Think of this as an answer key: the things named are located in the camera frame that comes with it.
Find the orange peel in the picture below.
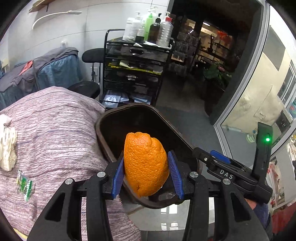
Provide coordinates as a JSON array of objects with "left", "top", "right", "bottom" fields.
[{"left": 123, "top": 132, "right": 170, "bottom": 197}]

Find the white paper bag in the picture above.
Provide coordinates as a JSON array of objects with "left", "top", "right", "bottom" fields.
[{"left": 1, "top": 114, "right": 18, "bottom": 171}]

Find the dark brown trash bin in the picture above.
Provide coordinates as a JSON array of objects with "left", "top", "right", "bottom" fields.
[{"left": 95, "top": 103, "right": 200, "bottom": 209}]

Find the right hand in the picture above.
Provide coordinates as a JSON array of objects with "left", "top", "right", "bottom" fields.
[{"left": 245, "top": 198, "right": 269, "bottom": 228}]

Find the green snack wrapper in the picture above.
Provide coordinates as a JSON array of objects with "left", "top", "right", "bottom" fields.
[{"left": 16, "top": 170, "right": 33, "bottom": 202}]

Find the pink striped bed cover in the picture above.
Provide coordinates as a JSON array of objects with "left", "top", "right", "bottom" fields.
[{"left": 1, "top": 87, "right": 141, "bottom": 240}]

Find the potted green plant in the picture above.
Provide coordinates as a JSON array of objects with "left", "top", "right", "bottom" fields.
[{"left": 204, "top": 63, "right": 232, "bottom": 81}]

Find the black mesh drawer cart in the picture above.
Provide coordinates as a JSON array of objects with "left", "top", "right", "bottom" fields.
[{"left": 100, "top": 29, "right": 175, "bottom": 109}]

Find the black round stool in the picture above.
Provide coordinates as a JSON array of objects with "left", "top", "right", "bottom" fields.
[{"left": 68, "top": 81, "right": 100, "bottom": 99}]

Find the clear plastic bottle red cap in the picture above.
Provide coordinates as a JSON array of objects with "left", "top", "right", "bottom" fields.
[{"left": 156, "top": 16, "right": 173, "bottom": 47}]

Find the small black jar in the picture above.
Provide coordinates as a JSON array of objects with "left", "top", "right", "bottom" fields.
[{"left": 135, "top": 36, "right": 144, "bottom": 43}]

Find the dark brown bottle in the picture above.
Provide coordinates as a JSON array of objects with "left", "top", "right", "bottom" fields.
[{"left": 147, "top": 18, "right": 161, "bottom": 44}]

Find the black office chair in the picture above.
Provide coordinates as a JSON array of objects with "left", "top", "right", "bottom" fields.
[{"left": 82, "top": 48, "right": 105, "bottom": 82}]

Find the blue grey laundry pile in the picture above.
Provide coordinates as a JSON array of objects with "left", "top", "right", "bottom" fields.
[{"left": 1, "top": 47, "right": 82, "bottom": 109}]

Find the green bottle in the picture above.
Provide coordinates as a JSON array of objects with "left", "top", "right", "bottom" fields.
[{"left": 144, "top": 13, "right": 153, "bottom": 41}]

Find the white pump bottle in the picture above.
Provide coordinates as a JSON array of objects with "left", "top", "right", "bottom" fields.
[{"left": 122, "top": 11, "right": 142, "bottom": 42}]

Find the white wall lamp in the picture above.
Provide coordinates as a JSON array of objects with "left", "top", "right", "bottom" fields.
[{"left": 32, "top": 10, "right": 82, "bottom": 30}]

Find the wooden wall shelf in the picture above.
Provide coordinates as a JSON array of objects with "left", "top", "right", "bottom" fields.
[{"left": 29, "top": 0, "right": 55, "bottom": 13}]

